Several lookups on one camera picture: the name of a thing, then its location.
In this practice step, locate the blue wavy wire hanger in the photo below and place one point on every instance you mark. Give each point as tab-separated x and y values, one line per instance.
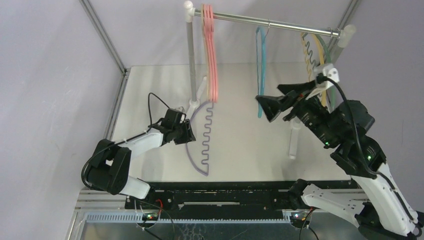
261	58

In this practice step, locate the silver clothes rack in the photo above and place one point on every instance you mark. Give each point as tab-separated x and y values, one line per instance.
335	38

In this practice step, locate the purple wavy wire hanger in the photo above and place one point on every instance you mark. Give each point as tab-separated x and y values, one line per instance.
206	143

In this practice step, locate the circuit board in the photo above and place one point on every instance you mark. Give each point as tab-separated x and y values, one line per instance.
299	221
150	217

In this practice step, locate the left circuit board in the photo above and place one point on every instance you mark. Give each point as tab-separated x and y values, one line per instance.
150	217

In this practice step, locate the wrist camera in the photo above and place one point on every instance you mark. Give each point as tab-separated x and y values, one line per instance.
325	75
181	109

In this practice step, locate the right circuit board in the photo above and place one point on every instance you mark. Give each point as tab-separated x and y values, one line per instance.
299	221

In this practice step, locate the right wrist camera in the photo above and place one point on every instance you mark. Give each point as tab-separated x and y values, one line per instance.
325	75

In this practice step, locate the beige plastic hanger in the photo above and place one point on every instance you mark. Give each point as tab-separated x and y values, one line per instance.
206	52

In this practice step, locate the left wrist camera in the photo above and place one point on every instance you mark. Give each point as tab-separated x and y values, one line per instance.
181	109

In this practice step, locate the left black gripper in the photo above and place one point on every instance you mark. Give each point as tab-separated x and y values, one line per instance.
188	136

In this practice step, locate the green wavy wire hanger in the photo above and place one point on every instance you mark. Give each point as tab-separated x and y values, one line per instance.
330	94

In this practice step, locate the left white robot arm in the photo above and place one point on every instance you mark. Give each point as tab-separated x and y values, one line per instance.
108	169

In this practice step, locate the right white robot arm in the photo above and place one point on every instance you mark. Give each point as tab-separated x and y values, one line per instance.
385	214

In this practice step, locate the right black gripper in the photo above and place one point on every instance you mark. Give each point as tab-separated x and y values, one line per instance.
292	104

